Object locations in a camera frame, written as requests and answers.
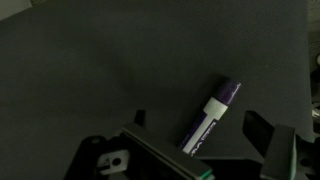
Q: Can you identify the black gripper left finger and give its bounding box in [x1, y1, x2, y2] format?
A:
[122, 123, 214, 180]

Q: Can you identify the purple whiteboard marker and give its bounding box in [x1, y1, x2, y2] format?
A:
[179, 80, 241, 156]

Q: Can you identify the black mesh office chair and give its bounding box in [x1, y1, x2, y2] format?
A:
[0, 0, 313, 180]

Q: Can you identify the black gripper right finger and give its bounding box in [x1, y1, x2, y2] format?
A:
[242, 111, 297, 180]

